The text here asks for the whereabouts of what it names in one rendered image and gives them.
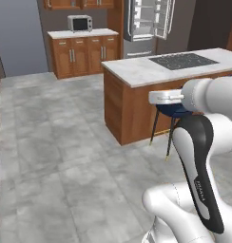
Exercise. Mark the fridge door with shelves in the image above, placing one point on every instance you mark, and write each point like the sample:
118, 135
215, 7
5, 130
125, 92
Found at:
164, 19

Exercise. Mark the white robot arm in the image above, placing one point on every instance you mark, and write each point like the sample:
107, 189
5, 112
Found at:
216, 133

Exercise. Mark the tall wooden cabinet panel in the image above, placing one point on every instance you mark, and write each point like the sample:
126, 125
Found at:
116, 15

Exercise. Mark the black hob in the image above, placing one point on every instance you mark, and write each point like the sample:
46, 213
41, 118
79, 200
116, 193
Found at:
183, 60

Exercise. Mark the blue stool, dark legs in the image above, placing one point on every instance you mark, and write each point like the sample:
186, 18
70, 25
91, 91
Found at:
171, 110

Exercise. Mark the wooden kitchen island, marble top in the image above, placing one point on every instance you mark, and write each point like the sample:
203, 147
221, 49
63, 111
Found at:
133, 107

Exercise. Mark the stainless steel fridge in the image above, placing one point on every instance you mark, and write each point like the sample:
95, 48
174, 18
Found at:
143, 47

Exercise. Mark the silver microwave oven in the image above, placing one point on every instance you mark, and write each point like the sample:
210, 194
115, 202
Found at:
80, 23

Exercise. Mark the wooden base cabinets, white top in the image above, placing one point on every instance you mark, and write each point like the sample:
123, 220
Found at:
80, 57

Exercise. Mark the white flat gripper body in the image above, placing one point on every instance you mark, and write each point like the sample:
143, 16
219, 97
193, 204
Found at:
165, 97

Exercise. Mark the wooden wall cabinets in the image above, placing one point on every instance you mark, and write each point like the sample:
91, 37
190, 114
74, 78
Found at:
76, 3

